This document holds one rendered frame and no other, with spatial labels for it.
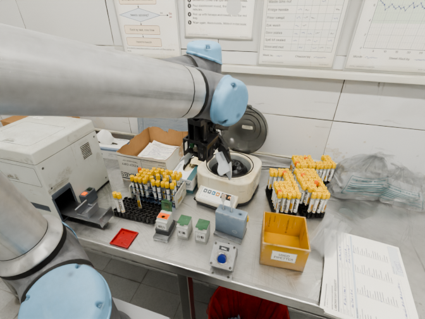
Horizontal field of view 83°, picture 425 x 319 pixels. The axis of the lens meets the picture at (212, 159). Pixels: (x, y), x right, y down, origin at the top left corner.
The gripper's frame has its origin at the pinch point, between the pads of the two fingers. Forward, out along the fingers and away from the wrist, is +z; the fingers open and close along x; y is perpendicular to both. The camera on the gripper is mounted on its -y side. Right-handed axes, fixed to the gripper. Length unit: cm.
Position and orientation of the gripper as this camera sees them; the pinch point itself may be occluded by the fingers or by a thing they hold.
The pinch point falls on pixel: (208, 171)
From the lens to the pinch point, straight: 71.9
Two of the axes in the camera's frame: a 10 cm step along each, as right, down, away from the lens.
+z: -0.2, 8.2, 5.7
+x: 8.8, 2.8, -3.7
